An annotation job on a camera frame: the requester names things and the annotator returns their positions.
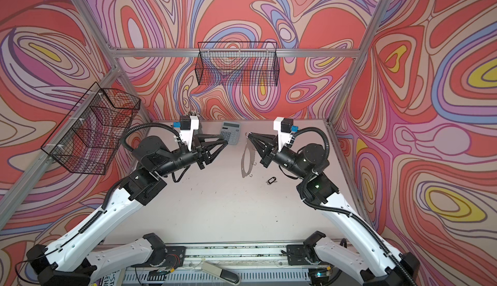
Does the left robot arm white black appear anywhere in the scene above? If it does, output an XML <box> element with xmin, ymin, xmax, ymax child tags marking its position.
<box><xmin>25</xmin><ymin>116</ymin><xmax>228</xmax><ymax>285</ymax></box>

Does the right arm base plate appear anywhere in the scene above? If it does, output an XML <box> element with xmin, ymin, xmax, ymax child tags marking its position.
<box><xmin>282</xmin><ymin>244</ymin><xmax>333</xmax><ymax>267</ymax></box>

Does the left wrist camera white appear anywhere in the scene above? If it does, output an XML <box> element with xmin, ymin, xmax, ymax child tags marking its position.
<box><xmin>173</xmin><ymin>116</ymin><xmax>199</xmax><ymax>150</ymax></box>

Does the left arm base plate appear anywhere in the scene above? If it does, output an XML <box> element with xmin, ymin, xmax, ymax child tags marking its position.
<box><xmin>147</xmin><ymin>246</ymin><xmax>186</xmax><ymax>269</ymax></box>

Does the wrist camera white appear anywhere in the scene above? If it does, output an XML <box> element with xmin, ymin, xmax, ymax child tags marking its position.
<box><xmin>273</xmin><ymin>117</ymin><xmax>298</xmax><ymax>151</ymax></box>
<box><xmin>173</xmin><ymin>116</ymin><xmax>199</xmax><ymax>150</ymax></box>

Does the teal calculator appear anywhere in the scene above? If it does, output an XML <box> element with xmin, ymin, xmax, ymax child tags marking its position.
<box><xmin>220</xmin><ymin>122</ymin><xmax>241</xmax><ymax>145</ymax></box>

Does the black wire basket left wall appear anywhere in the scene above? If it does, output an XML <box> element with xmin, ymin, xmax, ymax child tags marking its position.
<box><xmin>41</xmin><ymin>83</ymin><xmax>141</xmax><ymax>175</ymax></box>

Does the black wire basket back wall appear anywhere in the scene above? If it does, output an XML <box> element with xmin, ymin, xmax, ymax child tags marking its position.
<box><xmin>195</xmin><ymin>41</ymin><xmax>280</xmax><ymax>87</ymax></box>

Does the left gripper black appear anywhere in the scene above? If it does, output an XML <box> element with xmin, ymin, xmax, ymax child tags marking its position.
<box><xmin>154</xmin><ymin>135</ymin><xmax>226</xmax><ymax>180</ymax></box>

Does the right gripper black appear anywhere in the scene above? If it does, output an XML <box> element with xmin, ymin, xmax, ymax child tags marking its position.
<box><xmin>248</xmin><ymin>133</ymin><xmax>310</xmax><ymax>181</ymax></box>

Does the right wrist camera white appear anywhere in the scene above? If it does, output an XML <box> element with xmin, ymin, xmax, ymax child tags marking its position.
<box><xmin>273</xmin><ymin>117</ymin><xmax>298</xmax><ymax>151</ymax></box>

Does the grey foot pedal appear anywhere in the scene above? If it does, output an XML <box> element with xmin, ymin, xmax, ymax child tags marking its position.
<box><xmin>201</xmin><ymin>262</ymin><xmax>241</xmax><ymax>285</ymax></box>

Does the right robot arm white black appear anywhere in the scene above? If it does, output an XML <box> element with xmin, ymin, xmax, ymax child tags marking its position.
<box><xmin>247</xmin><ymin>127</ymin><xmax>420</xmax><ymax>285</ymax></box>

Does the black wire basket wall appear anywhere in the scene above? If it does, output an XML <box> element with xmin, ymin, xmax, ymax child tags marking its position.
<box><xmin>41</xmin><ymin>83</ymin><xmax>141</xmax><ymax>175</ymax></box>
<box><xmin>195</xmin><ymin>41</ymin><xmax>280</xmax><ymax>87</ymax></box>

